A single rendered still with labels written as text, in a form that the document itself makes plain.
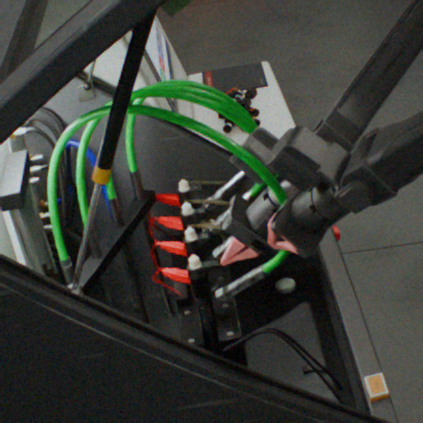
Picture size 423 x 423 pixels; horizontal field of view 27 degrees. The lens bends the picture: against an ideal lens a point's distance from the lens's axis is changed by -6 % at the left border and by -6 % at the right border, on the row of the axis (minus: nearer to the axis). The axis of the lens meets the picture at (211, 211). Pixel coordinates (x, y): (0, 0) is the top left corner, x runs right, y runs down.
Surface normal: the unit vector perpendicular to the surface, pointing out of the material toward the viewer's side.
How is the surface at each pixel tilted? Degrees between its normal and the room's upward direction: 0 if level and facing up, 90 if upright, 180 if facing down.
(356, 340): 0
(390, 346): 0
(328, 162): 48
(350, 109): 57
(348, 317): 0
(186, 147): 90
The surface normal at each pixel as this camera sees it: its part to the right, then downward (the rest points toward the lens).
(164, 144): 0.10, 0.51
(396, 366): -0.17, -0.84
